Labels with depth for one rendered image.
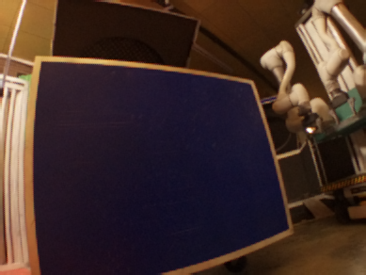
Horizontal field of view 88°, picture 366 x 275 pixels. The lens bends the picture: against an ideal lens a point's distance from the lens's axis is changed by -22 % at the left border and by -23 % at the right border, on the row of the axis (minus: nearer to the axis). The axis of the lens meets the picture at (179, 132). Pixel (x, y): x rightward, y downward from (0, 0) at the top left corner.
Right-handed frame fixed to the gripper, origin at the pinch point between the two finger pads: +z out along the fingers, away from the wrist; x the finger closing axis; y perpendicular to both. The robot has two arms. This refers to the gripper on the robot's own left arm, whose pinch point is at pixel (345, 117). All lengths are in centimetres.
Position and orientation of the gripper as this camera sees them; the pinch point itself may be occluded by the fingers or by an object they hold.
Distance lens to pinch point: 153.5
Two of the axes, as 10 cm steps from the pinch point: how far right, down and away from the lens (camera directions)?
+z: 1.7, 9.3, -3.3
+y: -9.5, 0.6, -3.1
